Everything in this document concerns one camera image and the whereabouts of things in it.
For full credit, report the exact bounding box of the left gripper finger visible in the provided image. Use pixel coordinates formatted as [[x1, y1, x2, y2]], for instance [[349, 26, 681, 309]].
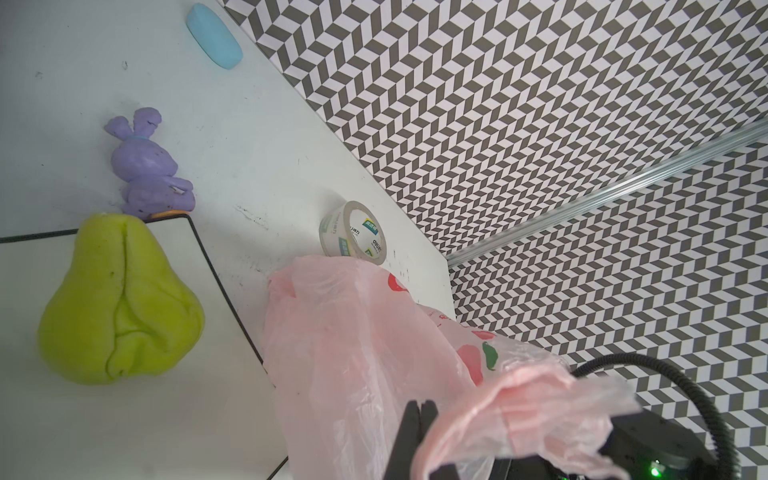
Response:
[[383, 400, 438, 480]]

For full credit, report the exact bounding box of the pink plastic bag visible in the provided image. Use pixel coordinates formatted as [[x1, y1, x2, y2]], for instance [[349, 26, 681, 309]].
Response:
[[263, 256, 640, 479]]

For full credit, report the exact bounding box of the green fake pear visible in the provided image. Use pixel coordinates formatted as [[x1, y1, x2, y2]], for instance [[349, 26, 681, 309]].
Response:
[[37, 214, 205, 385]]

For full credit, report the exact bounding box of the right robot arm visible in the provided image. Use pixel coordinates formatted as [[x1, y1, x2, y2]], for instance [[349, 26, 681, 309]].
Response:
[[572, 353, 738, 479]]

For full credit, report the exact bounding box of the clear tape roll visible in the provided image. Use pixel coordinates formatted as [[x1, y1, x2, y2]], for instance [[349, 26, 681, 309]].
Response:
[[319, 201, 387, 266]]

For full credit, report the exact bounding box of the white square mat black border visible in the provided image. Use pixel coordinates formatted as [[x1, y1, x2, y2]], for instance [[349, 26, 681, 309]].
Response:
[[1, 214, 287, 479]]

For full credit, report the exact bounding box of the purple bunny toy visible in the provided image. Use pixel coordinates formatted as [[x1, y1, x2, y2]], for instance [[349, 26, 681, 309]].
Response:
[[104, 107, 196, 220]]

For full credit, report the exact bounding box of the light blue soap piece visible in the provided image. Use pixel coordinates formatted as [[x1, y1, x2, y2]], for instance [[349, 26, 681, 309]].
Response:
[[185, 3, 243, 70]]

